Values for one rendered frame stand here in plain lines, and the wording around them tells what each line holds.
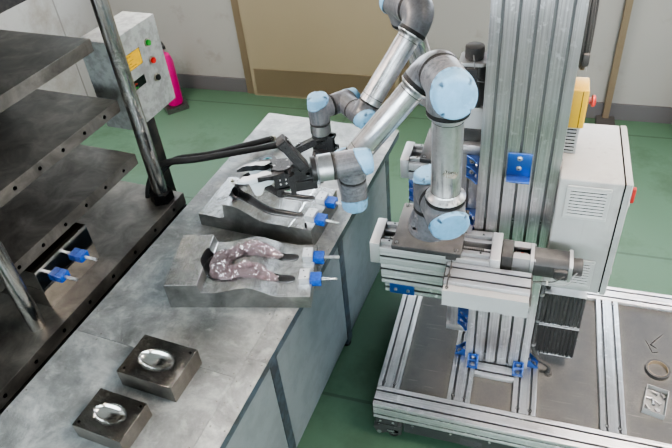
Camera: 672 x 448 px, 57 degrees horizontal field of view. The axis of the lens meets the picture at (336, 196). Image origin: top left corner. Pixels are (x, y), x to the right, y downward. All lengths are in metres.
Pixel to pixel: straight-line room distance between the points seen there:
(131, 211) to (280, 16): 2.40
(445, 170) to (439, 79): 0.28
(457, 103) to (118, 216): 1.69
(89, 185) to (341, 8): 2.57
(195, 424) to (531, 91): 1.37
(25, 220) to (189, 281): 0.67
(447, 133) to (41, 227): 1.49
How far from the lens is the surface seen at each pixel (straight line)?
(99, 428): 1.99
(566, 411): 2.68
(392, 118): 1.74
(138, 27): 2.75
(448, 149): 1.68
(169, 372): 2.02
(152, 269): 2.46
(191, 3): 5.12
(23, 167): 2.32
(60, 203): 2.54
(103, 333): 2.31
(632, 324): 3.03
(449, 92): 1.57
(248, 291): 2.15
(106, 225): 2.78
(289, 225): 2.36
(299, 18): 4.72
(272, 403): 2.33
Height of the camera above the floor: 2.40
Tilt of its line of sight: 38 degrees down
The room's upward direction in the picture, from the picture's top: 6 degrees counter-clockwise
